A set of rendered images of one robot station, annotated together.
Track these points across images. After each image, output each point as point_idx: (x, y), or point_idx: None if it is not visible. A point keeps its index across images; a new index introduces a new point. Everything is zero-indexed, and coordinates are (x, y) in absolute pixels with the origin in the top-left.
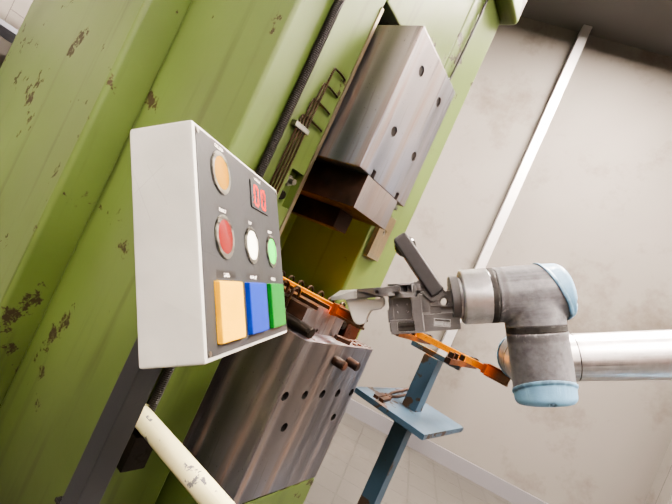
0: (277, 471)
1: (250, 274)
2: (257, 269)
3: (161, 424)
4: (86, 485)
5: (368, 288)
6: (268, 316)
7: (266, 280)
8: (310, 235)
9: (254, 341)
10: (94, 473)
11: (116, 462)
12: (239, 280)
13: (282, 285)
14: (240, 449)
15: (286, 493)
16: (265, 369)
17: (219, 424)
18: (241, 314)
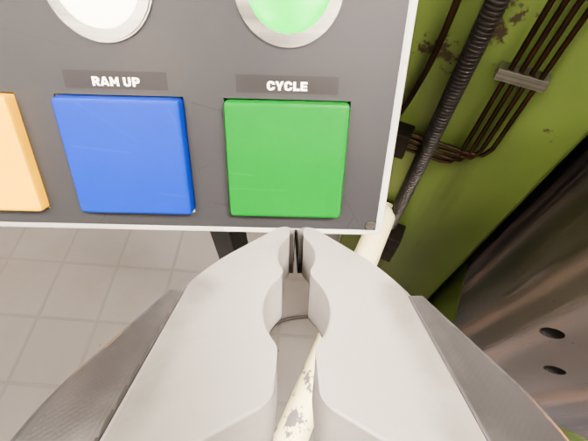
0: (542, 403)
1: (91, 73)
2: (146, 58)
3: (375, 235)
4: (215, 248)
5: (104, 348)
6: (223, 184)
7: (221, 90)
8: None
9: (122, 223)
10: (215, 243)
11: (230, 247)
12: (19, 89)
13: (338, 109)
14: (476, 332)
15: (570, 436)
16: (556, 262)
17: (488, 281)
18: (3, 167)
